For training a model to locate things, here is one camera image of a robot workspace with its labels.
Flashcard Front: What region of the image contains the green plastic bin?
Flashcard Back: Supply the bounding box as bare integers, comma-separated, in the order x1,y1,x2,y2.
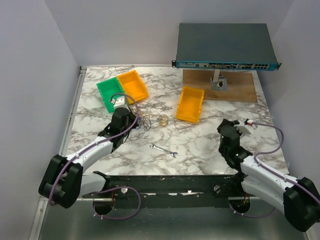
96,77,125,114

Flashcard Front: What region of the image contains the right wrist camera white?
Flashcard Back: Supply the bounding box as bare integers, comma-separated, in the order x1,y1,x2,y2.
235,119,258,136

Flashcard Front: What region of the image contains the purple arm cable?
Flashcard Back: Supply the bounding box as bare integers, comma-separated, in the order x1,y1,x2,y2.
48,92,141,221
229,122,320,218

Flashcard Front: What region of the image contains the wooden base board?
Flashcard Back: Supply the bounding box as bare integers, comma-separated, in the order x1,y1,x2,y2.
182,69,258,103

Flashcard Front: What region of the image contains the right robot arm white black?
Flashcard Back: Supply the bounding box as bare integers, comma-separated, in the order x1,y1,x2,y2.
217,119,320,232

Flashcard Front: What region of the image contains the blue network switch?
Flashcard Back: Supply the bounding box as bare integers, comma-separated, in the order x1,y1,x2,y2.
171,23,282,71

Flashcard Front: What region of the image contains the aluminium table frame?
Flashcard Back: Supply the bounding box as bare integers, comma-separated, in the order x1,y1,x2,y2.
29,65,307,240

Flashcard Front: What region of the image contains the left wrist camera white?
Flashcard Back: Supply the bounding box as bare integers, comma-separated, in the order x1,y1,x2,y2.
111,96,129,110

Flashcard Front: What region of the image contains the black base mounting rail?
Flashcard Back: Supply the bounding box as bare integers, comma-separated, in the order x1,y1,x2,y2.
84,173,246,209

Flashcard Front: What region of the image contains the yellow bin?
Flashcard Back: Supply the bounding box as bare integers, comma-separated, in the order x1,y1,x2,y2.
117,70,149,102
176,86,205,123

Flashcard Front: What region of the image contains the silver open-end wrench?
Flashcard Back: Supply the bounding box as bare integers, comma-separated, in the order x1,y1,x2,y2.
149,143,179,158

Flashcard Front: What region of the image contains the metal switch stand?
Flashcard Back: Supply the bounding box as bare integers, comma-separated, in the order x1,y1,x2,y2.
210,69,228,92

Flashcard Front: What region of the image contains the yellow cable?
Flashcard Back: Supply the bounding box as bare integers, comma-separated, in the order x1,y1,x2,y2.
132,104,170,127

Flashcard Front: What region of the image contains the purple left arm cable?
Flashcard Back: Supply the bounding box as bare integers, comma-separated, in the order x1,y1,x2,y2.
48,92,141,221

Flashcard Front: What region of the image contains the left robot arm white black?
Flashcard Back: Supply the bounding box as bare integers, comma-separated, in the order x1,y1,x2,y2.
38,107,138,209

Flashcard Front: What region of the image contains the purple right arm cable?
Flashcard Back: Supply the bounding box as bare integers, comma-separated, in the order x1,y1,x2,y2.
229,122,320,218

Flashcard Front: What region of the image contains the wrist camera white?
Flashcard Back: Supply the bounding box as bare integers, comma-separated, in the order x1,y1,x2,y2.
111,96,129,110
235,119,258,136

